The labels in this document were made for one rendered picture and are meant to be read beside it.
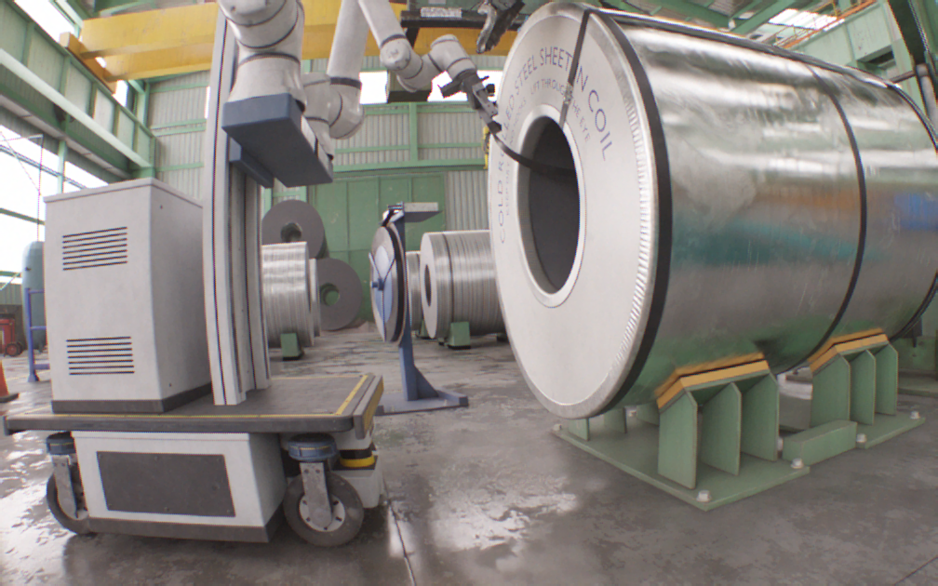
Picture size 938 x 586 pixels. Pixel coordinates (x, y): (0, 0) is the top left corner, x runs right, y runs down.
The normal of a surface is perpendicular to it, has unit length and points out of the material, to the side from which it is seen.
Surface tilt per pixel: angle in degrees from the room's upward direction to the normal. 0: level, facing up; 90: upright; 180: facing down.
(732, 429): 90
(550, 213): 92
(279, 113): 90
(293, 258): 49
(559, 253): 60
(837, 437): 90
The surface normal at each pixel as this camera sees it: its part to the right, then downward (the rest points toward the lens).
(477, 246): 0.18, -0.58
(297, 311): 0.27, 0.29
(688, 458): -0.96, 0.07
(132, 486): 0.13, -0.02
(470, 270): 0.24, -0.22
